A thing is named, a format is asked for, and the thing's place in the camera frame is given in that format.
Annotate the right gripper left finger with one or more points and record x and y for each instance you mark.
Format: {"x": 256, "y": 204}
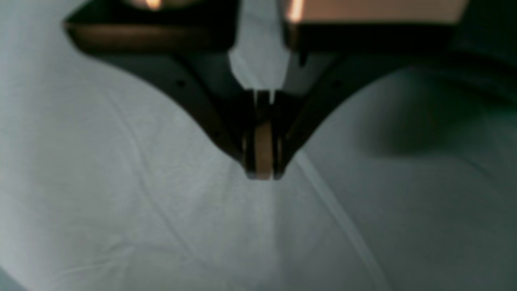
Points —
{"x": 181, "y": 48}

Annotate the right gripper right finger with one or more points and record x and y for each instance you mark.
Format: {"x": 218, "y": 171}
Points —
{"x": 338, "y": 47}

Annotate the teal table cloth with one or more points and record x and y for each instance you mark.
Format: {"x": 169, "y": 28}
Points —
{"x": 106, "y": 185}

